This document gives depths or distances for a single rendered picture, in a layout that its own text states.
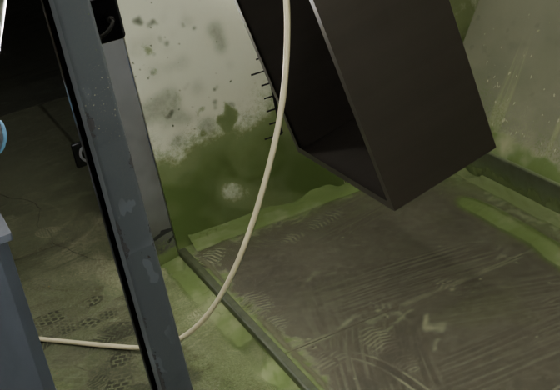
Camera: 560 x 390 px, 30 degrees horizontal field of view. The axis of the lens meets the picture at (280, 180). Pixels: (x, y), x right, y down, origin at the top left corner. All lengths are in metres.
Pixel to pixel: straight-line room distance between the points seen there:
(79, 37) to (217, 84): 2.22
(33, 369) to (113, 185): 1.45
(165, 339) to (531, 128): 2.24
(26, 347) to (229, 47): 1.35
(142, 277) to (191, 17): 2.08
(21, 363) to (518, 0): 2.19
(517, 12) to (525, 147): 0.54
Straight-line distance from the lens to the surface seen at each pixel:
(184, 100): 3.68
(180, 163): 3.74
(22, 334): 2.92
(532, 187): 3.68
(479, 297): 3.20
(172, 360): 1.72
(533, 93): 3.76
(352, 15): 2.62
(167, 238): 3.81
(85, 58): 1.52
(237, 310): 3.36
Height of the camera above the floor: 1.68
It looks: 23 degrees down
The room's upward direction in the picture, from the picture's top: 12 degrees counter-clockwise
